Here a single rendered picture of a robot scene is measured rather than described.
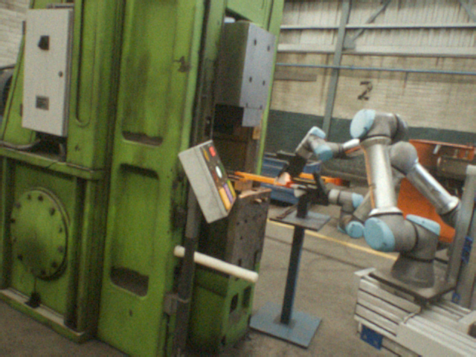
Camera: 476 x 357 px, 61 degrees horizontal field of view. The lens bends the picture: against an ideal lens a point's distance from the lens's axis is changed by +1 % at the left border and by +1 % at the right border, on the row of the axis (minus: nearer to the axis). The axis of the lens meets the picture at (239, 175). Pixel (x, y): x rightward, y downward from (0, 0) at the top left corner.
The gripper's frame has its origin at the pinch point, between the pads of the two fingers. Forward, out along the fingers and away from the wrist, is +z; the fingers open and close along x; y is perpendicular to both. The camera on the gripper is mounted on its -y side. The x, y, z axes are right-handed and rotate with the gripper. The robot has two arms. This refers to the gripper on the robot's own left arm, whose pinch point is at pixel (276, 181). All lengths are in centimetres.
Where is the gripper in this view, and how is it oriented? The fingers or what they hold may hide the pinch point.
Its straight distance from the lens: 213.0
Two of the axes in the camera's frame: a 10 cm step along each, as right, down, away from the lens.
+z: -5.3, 7.6, 3.7
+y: 6.9, 6.5, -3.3
